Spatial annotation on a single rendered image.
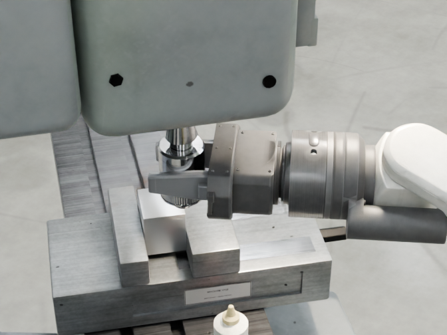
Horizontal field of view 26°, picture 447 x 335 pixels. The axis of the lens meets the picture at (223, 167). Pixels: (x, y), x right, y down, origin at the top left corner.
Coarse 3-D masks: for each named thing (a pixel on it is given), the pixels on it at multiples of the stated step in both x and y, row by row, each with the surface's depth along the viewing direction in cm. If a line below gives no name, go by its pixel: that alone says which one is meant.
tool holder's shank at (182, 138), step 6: (192, 126) 95; (168, 132) 95; (174, 132) 94; (180, 132) 94; (186, 132) 94; (192, 132) 95; (168, 138) 95; (174, 138) 95; (180, 138) 95; (186, 138) 95; (192, 138) 95; (174, 144) 96; (180, 144) 95; (186, 144) 96
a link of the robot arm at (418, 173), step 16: (400, 128) 93; (416, 128) 93; (432, 128) 93; (384, 144) 93; (400, 144) 92; (416, 144) 92; (432, 144) 92; (384, 160) 92; (400, 160) 91; (416, 160) 91; (432, 160) 91; (400, 176) 91; (416, 176) 90; (432, 176) 90; (416, 192) 91; (432, 192) 90
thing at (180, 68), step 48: (96, 0) 75; (144, 0) 75; (192, 0) 76; (240, 0) 77; (288, 0) 79; (96, 48) 77; (144, 48) 78; (192, 48) 79; (240, 48) 80; (288, 48) 82; (96, 96) 80; (144, 96) 81; (192, 96) 82; (240, 96) 83; (288, 96) 85
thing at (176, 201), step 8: (160, 160) 96; (200, 160) 96; (160, 168) 97; (168, 168) 96; (176, 168) 96; (184, 168) 96; (192, 168) 96; (200, 168) 97; (168, 200) 99; (176, 200) 98; (184, 200) 98; (192, 200) 98; (200, 200) 99
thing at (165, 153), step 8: (160, 144) 97; (168, 144) 97; (192, 144) 97; (200, 144) 97; (160, 152) 96; (168, 152) 96; (176, 152) 96; (184, 152) 96; (192, 152) 96; (200, 152) 96; (168, 160) 95; (176, 160) 95; (184, 160) 95; (192, 160) 95
